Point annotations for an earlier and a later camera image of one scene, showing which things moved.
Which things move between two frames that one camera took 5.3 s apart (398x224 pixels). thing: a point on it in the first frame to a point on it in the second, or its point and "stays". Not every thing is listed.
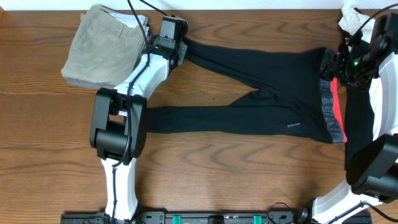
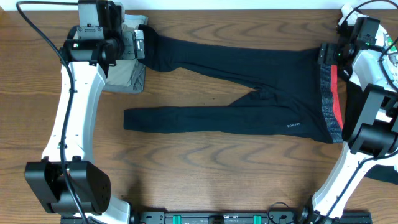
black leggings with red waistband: [297, 95] stays
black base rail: [217, 217] stays
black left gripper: [183, 49] to [127, 40]
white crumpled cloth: [351, 20] stays
